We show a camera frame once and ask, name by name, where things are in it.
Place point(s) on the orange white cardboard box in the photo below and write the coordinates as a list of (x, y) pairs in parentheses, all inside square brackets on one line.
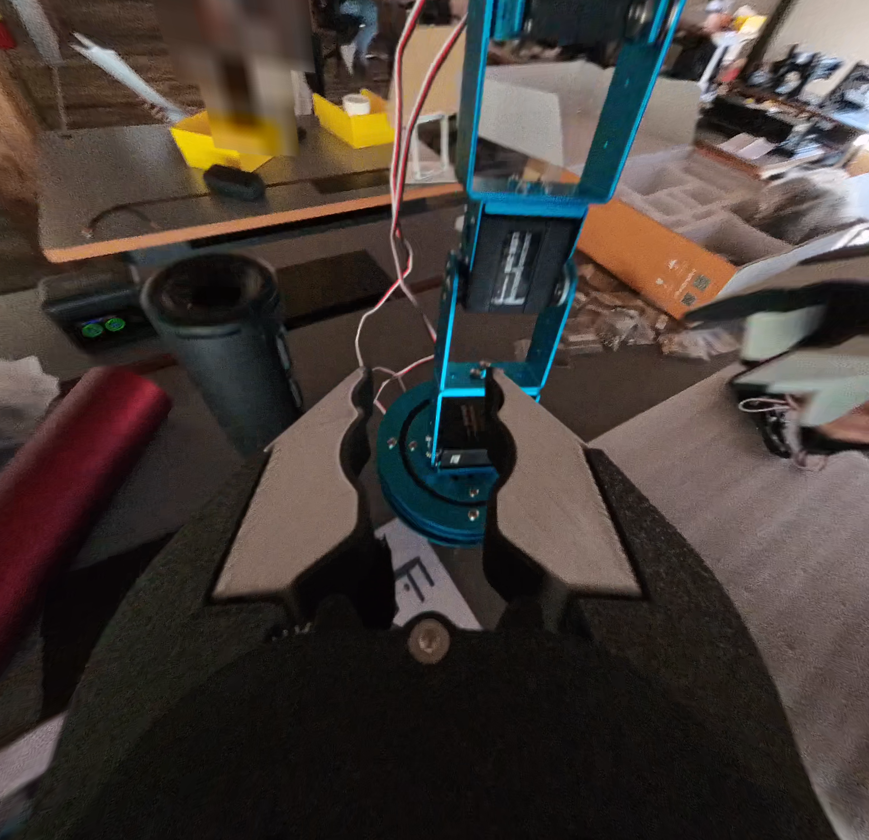
[(645, 256)]

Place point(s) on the blue toy robot arm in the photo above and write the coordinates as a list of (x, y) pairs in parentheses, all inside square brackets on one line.
[(523, 270)]

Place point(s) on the pile of small screw bags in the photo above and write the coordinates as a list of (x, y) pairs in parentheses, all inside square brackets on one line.
[(611, 324)]

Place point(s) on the black square plate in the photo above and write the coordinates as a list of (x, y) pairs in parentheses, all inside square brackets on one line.
[(332, 283)]

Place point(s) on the black zip case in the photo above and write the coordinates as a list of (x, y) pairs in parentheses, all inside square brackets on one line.
[(234, 183)]

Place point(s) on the white tape roll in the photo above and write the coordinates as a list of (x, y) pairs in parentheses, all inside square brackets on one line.
[(356, 105)]

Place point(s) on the printed instruction manual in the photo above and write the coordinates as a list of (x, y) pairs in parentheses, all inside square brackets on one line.
[(434, 582)]

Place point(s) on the background desk with equipment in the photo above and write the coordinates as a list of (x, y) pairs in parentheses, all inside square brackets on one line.
[(781, 107)]

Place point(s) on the white foam sheet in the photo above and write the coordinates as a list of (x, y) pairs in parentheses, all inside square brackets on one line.
[(781, 548)]

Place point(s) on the black cylindrical bit holder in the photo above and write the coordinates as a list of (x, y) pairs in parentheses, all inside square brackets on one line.
[(231, 365)]

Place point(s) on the wooden board on white stand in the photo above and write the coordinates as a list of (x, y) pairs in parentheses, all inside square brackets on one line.
[(428, 66)]

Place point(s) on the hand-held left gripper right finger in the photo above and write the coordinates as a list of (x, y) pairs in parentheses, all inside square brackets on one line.
[(563, 514)]

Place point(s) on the red metal tube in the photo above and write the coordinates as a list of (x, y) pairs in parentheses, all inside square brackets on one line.
[(68, 480)]

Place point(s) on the white crumpled wrap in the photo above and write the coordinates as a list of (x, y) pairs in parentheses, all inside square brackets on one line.
[(24, 399)]

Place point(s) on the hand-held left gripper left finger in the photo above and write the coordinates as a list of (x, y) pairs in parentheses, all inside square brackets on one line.
[(299, 514)]

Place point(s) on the yellow plastic bin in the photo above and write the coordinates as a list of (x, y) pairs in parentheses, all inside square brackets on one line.
[(360, 131), (197, 148)]

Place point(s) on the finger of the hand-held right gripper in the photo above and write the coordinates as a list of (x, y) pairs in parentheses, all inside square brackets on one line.
[(835, 378), (781, 334)]

